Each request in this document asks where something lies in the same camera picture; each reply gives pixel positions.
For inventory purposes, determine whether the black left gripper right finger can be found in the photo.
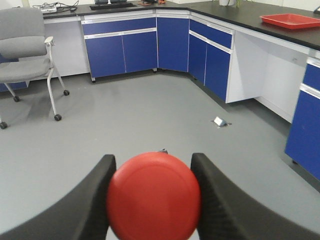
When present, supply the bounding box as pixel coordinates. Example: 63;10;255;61
190;152;320;240

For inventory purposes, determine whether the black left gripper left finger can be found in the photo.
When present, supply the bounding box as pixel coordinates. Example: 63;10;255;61
0;154;117;240

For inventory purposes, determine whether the red mushroom push button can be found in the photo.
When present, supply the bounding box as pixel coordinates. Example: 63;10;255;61
106;151;201;240

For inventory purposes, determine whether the blue lab cabinet run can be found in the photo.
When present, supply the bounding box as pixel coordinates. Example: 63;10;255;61
0;0;320;181

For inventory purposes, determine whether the grey office chair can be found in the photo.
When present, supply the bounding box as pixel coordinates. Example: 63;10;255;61
0;7;70;122

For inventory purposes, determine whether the red plastic tray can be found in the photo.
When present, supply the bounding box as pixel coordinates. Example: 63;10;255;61
260;13;320;30

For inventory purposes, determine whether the black keyboard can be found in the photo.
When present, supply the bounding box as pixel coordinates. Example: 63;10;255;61
89;2;136;10

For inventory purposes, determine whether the small metal floor bracket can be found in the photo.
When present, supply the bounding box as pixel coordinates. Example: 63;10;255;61
211;116;232;128

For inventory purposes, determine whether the grey device with cables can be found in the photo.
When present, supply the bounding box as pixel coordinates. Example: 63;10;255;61
32;0;79;14

